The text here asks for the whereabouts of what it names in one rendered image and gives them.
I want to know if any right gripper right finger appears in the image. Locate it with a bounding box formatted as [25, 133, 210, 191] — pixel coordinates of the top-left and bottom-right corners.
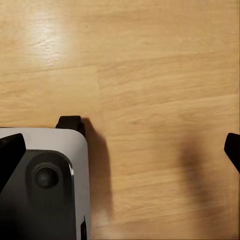
[224, 133, 240, 173]

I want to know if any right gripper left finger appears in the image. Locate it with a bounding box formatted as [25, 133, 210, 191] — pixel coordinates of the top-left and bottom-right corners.
[0, 133, 26, 193]

